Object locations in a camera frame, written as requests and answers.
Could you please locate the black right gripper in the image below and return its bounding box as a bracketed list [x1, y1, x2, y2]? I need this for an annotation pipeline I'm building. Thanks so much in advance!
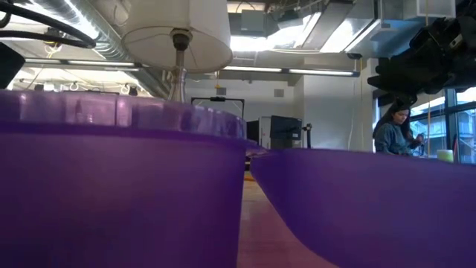
[367, 0, 476, 109]

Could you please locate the grey ceiling unit box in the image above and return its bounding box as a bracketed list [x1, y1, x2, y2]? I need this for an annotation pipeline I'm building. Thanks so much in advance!
[240, 10, 266, 33]

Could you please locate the person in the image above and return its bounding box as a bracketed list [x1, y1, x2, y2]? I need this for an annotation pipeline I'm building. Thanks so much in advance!
[372, 100, 426, 156]

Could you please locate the dark framed window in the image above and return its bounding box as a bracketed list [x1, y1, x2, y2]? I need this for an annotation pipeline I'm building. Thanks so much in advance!
[379, 86, 476, 165]

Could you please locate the yellow-green cup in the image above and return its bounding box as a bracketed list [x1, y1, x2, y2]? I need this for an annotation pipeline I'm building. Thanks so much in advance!
[437, 149, 455, 164]

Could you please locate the long ceiling light strip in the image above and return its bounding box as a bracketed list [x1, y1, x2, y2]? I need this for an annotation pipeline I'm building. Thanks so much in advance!
[222, 66, 360, 77]
[22, 57, 141, 72]

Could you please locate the right purple plastic bowl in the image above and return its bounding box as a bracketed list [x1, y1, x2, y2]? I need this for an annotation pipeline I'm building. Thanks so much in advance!
[249, 147, 476, 268]

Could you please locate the black computer monitor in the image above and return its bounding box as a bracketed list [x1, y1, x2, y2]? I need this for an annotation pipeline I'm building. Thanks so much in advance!
[270, 115, 303, 150]

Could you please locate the white shade table lamp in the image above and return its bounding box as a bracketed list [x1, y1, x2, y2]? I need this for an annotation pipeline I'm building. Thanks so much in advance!
[120, 0, 234, 104]

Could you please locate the yellow hanging cable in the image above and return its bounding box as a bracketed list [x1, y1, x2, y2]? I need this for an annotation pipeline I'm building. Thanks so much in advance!
[425, 98, 432, 158]

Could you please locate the rectangular metal air duct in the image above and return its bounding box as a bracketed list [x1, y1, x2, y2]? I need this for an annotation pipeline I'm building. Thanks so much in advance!
[303, 0, 457, 59]

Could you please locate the black yellow ceiling cable reel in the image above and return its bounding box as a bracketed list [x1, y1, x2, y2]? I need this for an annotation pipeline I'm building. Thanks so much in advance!
[43, 28, 65, 50]

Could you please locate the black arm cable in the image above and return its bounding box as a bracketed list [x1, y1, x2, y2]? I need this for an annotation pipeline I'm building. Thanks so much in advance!
[0, 29, 94, 50]
[0, 1, 97, 48]

